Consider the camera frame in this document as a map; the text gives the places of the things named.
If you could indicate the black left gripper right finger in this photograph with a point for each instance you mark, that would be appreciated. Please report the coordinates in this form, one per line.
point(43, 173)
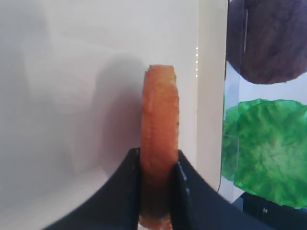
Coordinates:
point(196, 206)

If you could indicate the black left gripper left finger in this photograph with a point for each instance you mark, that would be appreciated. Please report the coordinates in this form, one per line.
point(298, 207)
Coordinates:
point(115, 206)

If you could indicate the round bread slice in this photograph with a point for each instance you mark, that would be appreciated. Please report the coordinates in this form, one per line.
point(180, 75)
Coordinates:
point(159, 144)

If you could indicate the clear lettuce holder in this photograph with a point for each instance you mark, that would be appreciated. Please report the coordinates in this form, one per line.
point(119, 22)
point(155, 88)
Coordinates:
point(229, 154)

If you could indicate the green lettuce leaf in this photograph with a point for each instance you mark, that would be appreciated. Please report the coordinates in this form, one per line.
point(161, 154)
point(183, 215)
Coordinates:
point(272, 154)

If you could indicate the front brown meat patty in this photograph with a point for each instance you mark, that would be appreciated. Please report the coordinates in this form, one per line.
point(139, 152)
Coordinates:
point(276, 41)

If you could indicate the white rectangular tray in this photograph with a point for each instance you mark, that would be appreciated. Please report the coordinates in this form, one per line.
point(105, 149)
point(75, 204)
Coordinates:
point(71, 74)

